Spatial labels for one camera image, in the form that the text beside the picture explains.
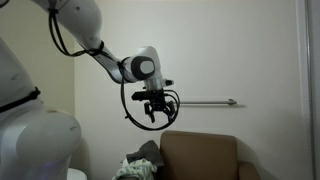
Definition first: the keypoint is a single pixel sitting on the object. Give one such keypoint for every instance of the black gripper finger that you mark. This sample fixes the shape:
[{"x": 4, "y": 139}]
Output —
[
  {"x": 171, "y": 115},
  {"x": 150, "y": 114}
]

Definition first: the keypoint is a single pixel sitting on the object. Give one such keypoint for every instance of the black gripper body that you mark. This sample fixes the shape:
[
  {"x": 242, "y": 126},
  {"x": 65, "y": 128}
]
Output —
[{"x": 159, "y": 105}]

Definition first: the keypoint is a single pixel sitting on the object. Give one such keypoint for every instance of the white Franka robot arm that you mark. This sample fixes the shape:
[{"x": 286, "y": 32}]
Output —
[{"x": 40, "y": 140}]

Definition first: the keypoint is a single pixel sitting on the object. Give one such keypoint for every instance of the grey cloth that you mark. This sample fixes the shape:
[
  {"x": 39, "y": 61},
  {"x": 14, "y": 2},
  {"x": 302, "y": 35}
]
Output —
[{"x": 148, "y": 153}]

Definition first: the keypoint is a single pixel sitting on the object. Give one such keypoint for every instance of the green white striped cloth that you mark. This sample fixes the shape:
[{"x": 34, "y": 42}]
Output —
[{"x": 136, "y": 170}]

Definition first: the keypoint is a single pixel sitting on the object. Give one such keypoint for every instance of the brown armchair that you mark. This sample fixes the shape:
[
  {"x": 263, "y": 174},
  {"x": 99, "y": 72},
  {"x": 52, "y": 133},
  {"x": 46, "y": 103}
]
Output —
[{"x": 200, "y": 156}]

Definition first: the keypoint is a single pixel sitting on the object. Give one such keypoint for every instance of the white rounded fixture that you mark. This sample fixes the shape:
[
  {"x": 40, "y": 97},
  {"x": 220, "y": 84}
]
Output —
[{"x": 77, "y": 174}]

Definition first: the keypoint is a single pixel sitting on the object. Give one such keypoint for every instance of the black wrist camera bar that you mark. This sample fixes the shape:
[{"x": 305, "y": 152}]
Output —
[{"x": 143, "y": 96}]

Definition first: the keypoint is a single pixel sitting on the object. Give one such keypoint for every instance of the silver wall grab bar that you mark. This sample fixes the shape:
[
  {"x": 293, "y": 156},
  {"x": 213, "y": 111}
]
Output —
[{"x": 206, "y": 102}]

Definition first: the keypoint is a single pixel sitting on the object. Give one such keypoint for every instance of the white vertical wall trim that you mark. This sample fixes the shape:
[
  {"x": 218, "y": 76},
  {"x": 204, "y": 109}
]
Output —
[{"x": 304, "y": 66}]

